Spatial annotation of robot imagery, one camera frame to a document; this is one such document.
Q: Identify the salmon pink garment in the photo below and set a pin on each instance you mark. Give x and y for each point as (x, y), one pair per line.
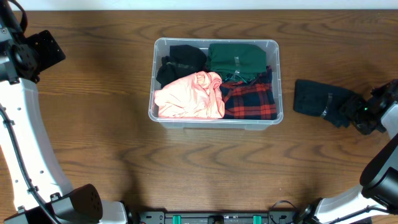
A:
(196, 96)

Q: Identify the clear plastic storage bin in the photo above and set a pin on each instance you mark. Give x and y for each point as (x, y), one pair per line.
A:
(162, 49)

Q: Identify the dark green garment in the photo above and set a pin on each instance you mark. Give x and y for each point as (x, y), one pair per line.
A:
(236, 62)

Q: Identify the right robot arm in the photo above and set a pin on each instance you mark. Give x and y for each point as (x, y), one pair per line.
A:
(376, 193)

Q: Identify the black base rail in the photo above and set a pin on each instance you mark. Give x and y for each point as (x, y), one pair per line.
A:
(283, 217)

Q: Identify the red blue plaid shirt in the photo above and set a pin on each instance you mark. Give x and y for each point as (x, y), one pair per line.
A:
(253, 100)

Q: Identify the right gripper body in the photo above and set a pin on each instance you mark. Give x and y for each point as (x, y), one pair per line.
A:
(360, 114)

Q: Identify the small black garment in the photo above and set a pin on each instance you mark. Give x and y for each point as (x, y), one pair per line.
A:
(321, 100)

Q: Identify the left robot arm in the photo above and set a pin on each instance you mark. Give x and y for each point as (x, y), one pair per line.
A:
(42, 192)

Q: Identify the black garment with tape band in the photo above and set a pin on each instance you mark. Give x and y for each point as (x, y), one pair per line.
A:
(182, 61)

